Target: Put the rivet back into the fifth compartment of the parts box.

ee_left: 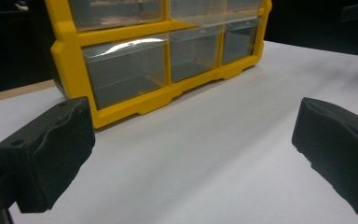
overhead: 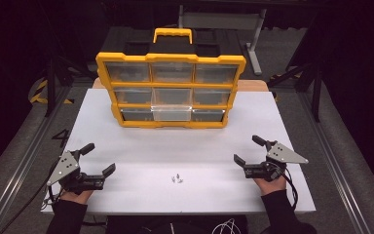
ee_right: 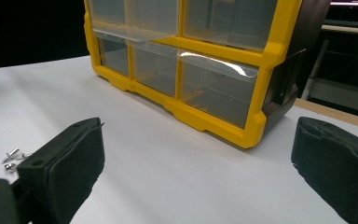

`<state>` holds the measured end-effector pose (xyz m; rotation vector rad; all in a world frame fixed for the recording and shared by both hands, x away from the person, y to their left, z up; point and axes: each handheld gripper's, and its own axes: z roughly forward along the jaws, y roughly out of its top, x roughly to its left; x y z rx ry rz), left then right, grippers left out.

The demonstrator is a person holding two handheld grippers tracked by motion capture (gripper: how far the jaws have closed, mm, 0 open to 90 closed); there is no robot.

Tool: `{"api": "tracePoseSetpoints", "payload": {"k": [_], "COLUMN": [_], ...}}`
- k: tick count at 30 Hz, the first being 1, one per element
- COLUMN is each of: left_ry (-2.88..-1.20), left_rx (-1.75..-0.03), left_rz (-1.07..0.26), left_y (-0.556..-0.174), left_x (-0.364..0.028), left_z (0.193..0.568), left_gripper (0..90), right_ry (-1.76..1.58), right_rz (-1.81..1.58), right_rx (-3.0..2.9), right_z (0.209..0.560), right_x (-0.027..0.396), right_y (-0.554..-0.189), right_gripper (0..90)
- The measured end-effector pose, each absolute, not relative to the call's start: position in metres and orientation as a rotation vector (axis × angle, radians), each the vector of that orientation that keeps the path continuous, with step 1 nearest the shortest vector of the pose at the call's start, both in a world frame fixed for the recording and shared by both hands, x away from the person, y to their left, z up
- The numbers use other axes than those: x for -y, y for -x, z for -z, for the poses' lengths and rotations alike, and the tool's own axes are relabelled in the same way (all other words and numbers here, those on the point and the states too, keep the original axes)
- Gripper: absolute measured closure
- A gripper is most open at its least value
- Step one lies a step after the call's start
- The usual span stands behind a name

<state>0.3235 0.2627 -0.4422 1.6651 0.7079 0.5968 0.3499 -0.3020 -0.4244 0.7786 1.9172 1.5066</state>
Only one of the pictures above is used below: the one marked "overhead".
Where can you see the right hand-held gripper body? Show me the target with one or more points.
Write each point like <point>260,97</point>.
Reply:
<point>282,154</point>

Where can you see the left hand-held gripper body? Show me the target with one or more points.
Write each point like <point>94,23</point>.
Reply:
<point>63,167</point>

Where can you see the yellow black drawer organizer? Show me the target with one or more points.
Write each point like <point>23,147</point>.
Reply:
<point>172,58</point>

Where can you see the person's left hand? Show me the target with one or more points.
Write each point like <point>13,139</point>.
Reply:
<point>76,197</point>

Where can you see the person's right hand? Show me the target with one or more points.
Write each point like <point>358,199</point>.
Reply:
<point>272,187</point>

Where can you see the black tripod stand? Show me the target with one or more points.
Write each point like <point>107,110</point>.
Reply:
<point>50,87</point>
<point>316,91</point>

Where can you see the yellow black floor tape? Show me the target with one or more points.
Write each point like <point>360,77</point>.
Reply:
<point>38,94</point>

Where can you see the person's dark clothing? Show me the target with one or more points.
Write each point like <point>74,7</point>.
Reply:
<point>175,225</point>

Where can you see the grey metal stand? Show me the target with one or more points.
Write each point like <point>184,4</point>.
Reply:
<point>254,42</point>

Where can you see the aluminium floor rail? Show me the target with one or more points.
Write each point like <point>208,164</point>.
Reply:
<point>19,169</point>
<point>334,162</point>

